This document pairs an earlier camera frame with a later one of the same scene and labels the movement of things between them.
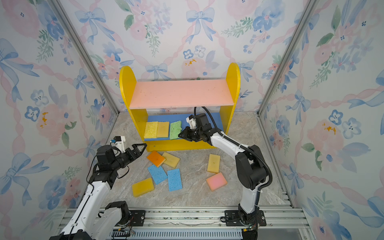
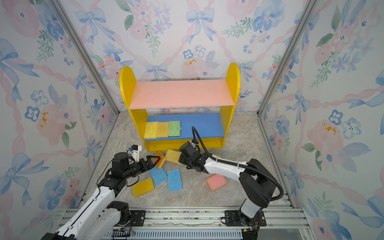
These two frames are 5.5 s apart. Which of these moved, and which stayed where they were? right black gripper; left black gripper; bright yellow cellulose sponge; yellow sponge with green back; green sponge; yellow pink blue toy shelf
Moved: left black gripper; right black gripper
Stayed: bright yellow cellulose sponge; green sponge; yellow sponge with green back; yellow pink blue toy shelf
